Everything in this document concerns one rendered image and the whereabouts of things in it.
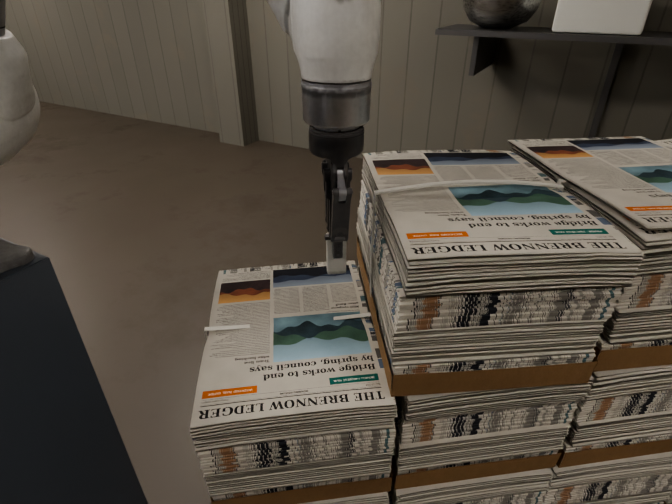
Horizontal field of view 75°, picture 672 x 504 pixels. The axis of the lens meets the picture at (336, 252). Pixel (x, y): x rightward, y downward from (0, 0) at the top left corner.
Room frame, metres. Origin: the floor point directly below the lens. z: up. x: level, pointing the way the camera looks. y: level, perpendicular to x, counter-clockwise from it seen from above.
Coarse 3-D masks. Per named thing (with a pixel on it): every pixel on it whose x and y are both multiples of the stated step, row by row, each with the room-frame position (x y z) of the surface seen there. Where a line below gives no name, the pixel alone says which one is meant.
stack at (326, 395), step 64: (256, 320) 0.58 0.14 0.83; (320, 320) 0.58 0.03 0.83; (256, 384) 0.44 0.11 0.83; (320, 384) 0.44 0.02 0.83; (384, 384) 0.44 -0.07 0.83; (576, 384) 0.45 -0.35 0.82; (640, 384) 0.47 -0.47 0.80; (256, 448) 0.38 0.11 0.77; (320, 448) 0.40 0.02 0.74; (384, 448) 0.41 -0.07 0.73; (448, 448) 0.43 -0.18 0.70; (512, 448) 0.44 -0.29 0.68; (576, 448) 0.46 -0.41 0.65
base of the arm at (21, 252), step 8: (0, 240) 0.53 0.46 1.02; (0, 248) 0.50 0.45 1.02; (8, 248) 0.50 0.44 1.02; (16, 248) 0.51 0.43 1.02; (24, 248) 0.51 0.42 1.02; (0, 256) 0.49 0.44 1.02; (8, 256) 0.49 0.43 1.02; (16, 256) 0.49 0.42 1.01; (24, 256) 0.50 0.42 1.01; (32, 256) 0.51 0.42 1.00; (0, 264) 0.48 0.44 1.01; (8, 264) 0.48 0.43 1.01; (16, 264) 0.49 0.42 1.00; (24, 264) 0.49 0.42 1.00; (0, 272) 0.47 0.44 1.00
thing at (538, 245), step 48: (384, 240) 0.55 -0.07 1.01; (432, 240) 0.45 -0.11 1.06; (480, 240) 0.45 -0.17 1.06; (528, 240) 0.45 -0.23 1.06; (576, 240) 0.46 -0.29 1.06; (624, 240) 0.46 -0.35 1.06; (384, 288) 0.51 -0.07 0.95; (432, 288) 0.42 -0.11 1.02; (480, 288) 0.42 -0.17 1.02; (528, 288) 0.43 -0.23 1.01; (576, 288) 0.43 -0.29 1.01; (384, 336) 0.49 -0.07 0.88; (432, 336) 0.42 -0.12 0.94; (480, 336) 0.43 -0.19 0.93; (528, 336) 0.43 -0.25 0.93; (576, 336) 0.44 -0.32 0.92
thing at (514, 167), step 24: (384, 168) 0.69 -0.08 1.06; (408, 168) 0.69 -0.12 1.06; (432, 168) 0.69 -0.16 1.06; (456, 168) 0.70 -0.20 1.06; (480, 168) 0.70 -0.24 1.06; (504, 168) 0.70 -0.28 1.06; (528, 168) 0.70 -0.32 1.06; (360, 192) 0.78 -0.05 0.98; (360, 216) 0.74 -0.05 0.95; (360, 240) 0.73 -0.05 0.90
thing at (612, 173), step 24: (528, 144) 0.80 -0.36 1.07; (552, 144) 0.80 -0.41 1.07; (576, 144) 0.81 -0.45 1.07; (600, 144) 0.81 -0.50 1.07; (624, 144) 0.81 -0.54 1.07; (648, 144) 0.81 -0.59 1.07; (552, 168) 0.68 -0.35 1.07; (576, 168) 0.68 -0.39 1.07; (600, 168) 0.68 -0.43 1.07; (624, 168) 0.68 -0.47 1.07; (648, 168) 0.68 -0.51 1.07; (600, 192) 0.58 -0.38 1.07; (624, 192) 0.58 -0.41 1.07; (648, 192) 0.58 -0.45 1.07; (624, 216) 0.51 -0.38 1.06; (648, 216) 0.50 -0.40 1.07
